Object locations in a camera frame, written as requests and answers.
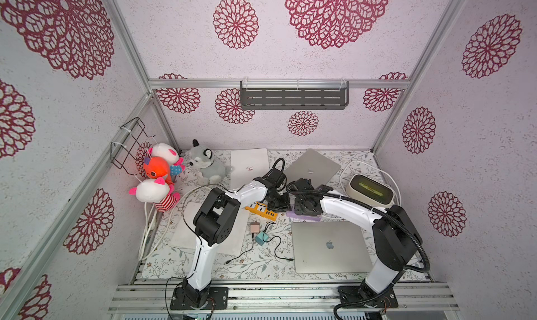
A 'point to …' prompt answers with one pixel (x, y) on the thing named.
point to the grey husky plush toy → (212, 171)
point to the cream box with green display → (370, 191)
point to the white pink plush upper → (161, 149)
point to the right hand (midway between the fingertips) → (299, 207)
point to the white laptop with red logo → (247, 165)
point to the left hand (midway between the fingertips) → (290, 210)
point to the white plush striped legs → (155, 191)
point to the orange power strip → (261, 209)
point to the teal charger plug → (261, 238)
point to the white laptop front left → (237, 244)
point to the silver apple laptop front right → (329, 247)
